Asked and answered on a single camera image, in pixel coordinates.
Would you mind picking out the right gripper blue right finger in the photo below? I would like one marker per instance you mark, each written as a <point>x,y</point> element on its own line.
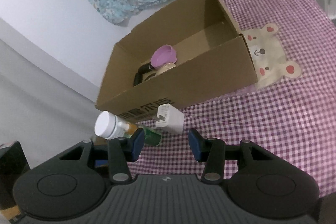
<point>197,145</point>

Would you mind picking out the white lidded jar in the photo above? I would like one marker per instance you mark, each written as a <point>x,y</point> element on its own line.
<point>109,126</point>

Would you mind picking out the purple plastic cup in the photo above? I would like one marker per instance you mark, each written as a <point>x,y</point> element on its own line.
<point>163,55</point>

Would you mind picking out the gold round tin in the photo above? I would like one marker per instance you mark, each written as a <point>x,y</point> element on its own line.
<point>165,68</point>

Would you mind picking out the black angled tube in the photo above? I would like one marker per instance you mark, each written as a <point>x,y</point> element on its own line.
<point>146,68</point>

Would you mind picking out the white power adapter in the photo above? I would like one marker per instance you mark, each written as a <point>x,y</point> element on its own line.
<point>169,119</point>

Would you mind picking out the brown cardboard box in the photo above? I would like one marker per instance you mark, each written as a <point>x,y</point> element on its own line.
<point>212,60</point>

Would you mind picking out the small green bottle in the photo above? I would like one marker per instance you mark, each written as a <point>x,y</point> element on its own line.
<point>152,137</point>

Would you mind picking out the amber dropper bottle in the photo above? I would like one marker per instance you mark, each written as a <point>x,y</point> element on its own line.
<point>129,129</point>

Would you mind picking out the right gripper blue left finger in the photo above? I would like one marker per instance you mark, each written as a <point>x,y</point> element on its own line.
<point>137,143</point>

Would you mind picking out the purple checkered tablecloth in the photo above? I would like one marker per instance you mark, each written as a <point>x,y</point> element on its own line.
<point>293,118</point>

